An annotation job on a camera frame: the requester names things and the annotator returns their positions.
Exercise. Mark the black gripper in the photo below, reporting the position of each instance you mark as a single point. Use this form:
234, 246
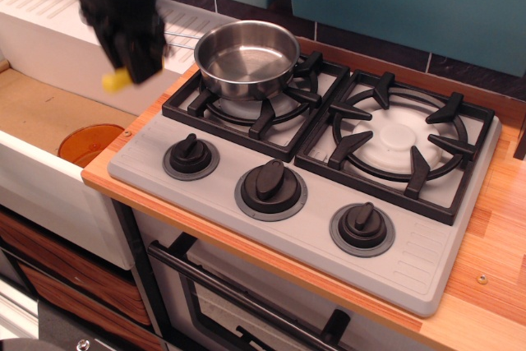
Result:
139, 45

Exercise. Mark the yellow toy fry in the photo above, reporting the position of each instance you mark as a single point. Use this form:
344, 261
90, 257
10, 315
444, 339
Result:
114, 81

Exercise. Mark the black left stove knob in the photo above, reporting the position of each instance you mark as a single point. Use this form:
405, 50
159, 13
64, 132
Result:
190, 159

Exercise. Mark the black stove knob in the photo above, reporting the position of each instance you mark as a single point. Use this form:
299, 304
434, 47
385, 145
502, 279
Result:
190, 159
362, 230
271, 192

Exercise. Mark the black middle stove knob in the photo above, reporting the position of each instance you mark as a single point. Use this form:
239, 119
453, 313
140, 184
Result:
271, 192

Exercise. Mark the black right stove knob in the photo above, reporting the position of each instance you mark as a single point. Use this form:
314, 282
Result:
362, 230

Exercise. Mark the grey toy stove top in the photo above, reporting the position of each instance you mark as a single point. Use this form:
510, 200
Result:
412, 274

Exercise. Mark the white toy sink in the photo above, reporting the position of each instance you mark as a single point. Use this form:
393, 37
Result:
51, 70

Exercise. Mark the orange translucent plate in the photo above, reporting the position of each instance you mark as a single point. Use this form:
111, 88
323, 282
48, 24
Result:
85, 144

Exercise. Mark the black left burner grate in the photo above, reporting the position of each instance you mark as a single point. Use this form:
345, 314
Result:
276, 127

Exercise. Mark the black burner grate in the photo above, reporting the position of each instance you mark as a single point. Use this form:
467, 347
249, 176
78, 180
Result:
407, 146
276, 127

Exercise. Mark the upper wooden drawer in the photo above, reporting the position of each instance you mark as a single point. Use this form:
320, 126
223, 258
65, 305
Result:
77, 266

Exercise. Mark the wooden drawer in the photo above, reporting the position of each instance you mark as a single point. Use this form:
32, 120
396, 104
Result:
77, 266
114, 326

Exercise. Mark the lower wooden drawer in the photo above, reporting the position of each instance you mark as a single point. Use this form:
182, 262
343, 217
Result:
114, 326

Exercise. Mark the black right burner grate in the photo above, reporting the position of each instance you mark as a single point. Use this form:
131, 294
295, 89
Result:
407, 146

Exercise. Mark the steel pan with wire handle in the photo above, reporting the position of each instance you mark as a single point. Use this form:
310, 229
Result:
245, 60

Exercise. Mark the oven door with black handle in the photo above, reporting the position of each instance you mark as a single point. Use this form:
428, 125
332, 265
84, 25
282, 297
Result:
175, 257

